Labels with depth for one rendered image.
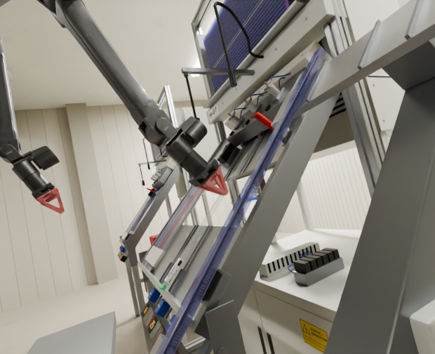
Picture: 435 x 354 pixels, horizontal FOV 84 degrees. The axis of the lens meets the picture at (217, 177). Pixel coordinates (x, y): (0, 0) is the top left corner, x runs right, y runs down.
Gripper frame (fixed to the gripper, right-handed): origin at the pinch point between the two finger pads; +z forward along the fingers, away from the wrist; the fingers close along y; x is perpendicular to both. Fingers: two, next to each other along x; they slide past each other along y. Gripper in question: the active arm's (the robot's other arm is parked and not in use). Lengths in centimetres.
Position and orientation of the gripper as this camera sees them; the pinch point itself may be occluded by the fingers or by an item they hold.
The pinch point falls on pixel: (224, 192)
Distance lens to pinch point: 69.1
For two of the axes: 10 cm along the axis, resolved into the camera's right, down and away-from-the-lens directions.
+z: 7.1, 6.7, 2.3
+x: -5.5, 7.3, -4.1
